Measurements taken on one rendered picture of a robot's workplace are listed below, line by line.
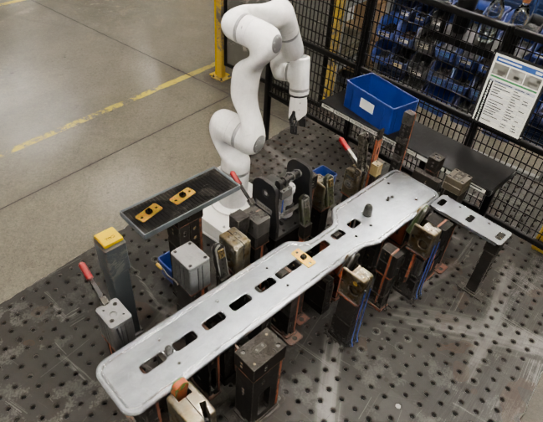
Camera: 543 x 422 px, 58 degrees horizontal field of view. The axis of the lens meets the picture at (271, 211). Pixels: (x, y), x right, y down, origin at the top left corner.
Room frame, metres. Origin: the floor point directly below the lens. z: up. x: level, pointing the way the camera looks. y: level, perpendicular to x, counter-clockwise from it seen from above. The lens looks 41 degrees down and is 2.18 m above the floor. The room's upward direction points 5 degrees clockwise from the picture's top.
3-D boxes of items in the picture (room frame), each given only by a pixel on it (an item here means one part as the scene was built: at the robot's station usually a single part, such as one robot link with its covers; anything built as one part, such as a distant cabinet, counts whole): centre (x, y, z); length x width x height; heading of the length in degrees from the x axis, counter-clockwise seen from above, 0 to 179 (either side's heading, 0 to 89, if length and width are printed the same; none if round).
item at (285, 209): (1.34, -0.04, 0.94); 0.18 x 0.13 x 0.49; 137
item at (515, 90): (1.79, -0.89, 1.30); 0.23 x 0.02 x 0.31; 47
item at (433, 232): (1.28, -0.55, 0.87); 0.12 x 0.09 x 0.35; 47
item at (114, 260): (1.00, 0.46, 0.92); 0.08 x 0.08 x 0.44; 47
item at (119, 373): (1.10, -0.11, 1.00); 1.38 x 0.22 x 0.02; 137
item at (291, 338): (1.06, -0.07, 0.84); 0.17 x 0.06 x 0.29; 47
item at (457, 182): (1.57, -0.72, 0.88); 0.08 x 0.08 x 0.36; 47
